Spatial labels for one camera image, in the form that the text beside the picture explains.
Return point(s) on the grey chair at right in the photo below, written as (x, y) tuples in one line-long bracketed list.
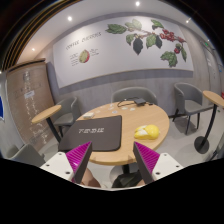
[(189, 100)]

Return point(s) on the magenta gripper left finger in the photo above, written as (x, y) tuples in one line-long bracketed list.
[(78, 159)]

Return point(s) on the grey chair near left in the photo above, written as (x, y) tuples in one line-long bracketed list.
[(26, 154)]

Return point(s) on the grey chair at left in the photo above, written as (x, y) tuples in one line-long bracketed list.
[(68, 113)]

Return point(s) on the round wooden table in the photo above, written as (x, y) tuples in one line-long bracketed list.
[(133, 116)]

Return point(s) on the small round table left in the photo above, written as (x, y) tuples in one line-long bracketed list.
[(46, 115)]

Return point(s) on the black power adapter box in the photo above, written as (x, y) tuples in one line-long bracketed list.
[(140, 102)]

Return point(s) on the yellow computer mouse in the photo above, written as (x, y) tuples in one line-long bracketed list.
[(147, 132)]

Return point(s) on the frosted glass partition panel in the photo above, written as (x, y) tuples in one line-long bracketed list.
[(29, 94)]

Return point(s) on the small white card box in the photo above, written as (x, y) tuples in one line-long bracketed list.
[(88, 115)]

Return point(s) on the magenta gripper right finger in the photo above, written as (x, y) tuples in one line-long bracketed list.
[(146, 159)]

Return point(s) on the grey chair behind table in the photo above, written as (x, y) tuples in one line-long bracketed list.
[(134, 93)]

